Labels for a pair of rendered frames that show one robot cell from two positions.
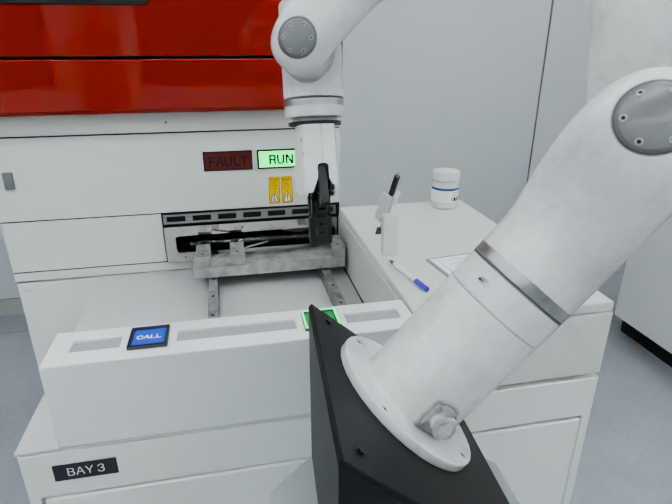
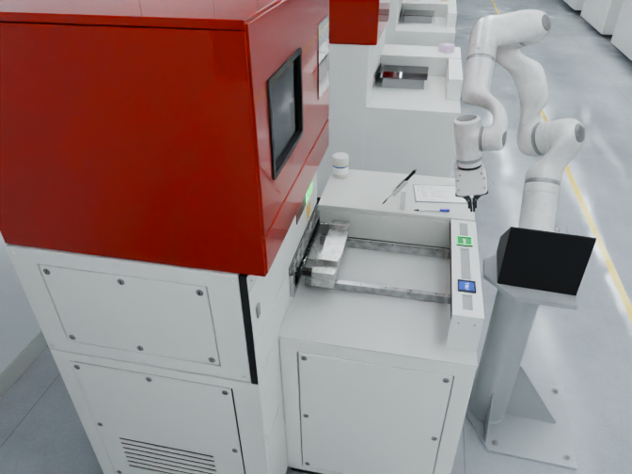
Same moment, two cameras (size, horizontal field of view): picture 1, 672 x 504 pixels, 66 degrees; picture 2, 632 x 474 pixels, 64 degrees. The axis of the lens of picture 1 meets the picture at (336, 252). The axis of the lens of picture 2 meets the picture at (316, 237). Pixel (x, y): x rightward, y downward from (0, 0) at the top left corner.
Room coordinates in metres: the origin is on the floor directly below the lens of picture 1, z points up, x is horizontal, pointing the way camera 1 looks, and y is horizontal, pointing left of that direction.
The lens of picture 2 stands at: (0.60, 1.61, 2.00)
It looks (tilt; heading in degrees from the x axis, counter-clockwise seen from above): 34 degrees down; 294
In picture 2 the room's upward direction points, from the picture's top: 1 degrees counter-clockwise
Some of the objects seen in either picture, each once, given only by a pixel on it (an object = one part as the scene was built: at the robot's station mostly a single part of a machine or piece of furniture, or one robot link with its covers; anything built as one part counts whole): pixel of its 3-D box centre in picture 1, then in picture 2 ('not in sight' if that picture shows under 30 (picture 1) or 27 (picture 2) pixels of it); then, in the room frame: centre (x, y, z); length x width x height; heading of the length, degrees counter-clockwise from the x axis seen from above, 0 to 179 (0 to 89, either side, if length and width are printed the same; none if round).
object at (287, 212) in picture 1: (252, 214); (304, 236); (1.27, 0.22, 0.96); 0.44 x 0.01 x 0.02; 102
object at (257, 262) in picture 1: (269, 261); (331, 254); (1.18, 0.16, 0.87); 0.36 x 0.08 x 0.03; 102
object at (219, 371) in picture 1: (243, 367); (462, 278); (0.70, 0.15, 0.89); 0.55 x 0.09 x 0.14; 102
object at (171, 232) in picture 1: (253, 238); (306, 250); (1.27, 0.21, 0.89); 0.44 x 0.02 x 0.10; 102
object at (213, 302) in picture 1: (213, 311); (372, 289); (0.98, 0.26, 0.84); 0.50 x 0.02 x 0.03; 12
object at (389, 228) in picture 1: (387, 220); (399, 193); (1.01, -0.11, 1.03); 0.06 x 0.04 x 0.13; 12
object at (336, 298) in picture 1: (336, 299); (381, 246); (1.04, 0.00, 0.84); 0.50 x 0.02 x 0.03; 12
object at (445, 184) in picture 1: (445, 188); (339, 165); (1.33, -0.29, 1.01); 0.07 x 0.07 x 0.10
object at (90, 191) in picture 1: (178, 194); (289, 249); (1.25, 0.39, 1.02); 0.82 x 0.03 x 0.40; 102
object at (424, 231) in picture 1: (444, 273); (396, 205); (1.05, -0.24, 0.89); 0.62 x 0.35 x 0.14; 12
